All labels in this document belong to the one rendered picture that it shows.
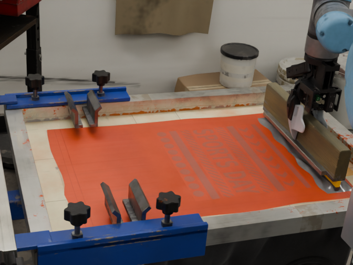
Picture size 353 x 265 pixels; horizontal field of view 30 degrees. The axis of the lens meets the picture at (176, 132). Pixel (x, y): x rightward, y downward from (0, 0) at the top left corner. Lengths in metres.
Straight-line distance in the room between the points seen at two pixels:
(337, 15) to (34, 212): 0.67
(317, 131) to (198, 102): 0.37
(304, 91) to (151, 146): 0.37
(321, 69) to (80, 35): 2.16
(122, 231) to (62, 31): 2.34
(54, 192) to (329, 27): 0.63
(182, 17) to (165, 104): 1.81
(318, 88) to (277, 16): 2.35
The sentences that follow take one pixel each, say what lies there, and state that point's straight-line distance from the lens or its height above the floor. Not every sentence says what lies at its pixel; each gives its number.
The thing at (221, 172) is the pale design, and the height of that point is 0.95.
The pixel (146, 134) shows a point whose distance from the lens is 1.56.
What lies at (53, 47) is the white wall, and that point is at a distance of 3.43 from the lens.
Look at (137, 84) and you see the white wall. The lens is 3.61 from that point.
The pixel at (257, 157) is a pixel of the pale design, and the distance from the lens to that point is 1.52.
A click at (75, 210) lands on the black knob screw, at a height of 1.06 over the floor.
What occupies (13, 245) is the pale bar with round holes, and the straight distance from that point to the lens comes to 1.06.
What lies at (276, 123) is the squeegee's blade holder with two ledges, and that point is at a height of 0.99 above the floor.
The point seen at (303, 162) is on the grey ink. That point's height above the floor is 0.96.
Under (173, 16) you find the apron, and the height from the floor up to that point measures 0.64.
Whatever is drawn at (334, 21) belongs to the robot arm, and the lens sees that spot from 1.27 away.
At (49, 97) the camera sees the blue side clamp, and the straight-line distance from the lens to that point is 1.63.
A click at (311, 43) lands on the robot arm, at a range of 1.42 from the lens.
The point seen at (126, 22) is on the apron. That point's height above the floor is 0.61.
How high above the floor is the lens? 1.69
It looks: 28 degrees down
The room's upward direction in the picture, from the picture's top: 5 degrees clockwise
